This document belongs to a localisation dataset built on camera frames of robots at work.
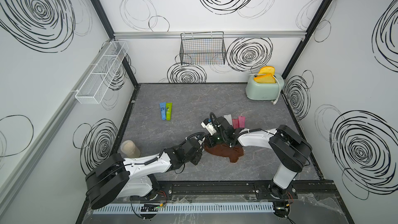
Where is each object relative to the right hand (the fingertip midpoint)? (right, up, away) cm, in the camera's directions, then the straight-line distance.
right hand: (201, 142), depth 86 cm
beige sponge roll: (-37, -1, -7) cm, 38 cm away
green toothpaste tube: (-22, +16, +17) cm, 32 cm away
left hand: (-1, -4, -1) cm, 5 cm away
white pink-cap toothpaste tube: (+18, +11, +13) cm, 25 cm away
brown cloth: (+11, -4, -1) cm, 12 cm away
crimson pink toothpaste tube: (+21, +9, +11) cm, 26 cm away
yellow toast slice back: (+42, +43, +13) cm, 62 cm away
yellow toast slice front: (+42, +37, +10) cm, 57 cm away
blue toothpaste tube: (-26, +17, +17) cm, 35 cm away
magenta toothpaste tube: (+26, +10, +13) cm, 31 cm away
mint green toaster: (+40, +29, +18) cm, 53 cm away
